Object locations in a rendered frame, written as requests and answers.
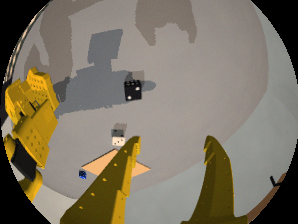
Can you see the orange mat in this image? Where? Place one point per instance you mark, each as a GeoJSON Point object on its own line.
{"type": "Point", "coordinates": [96, 166]}

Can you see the black die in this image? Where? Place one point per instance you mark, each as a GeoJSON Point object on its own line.
{"type": "Point", "coordinates": [133, 90]}

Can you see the blue die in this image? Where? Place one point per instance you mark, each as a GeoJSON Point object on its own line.
{"type": "Point", "coordinates": [82, 174]}

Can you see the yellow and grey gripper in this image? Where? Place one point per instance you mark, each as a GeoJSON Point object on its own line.
{"type": "Point", "coordinates": [104, 201]}

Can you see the white die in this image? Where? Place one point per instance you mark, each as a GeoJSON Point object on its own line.
{"type": "Point", "coordinates": [118, 137]}

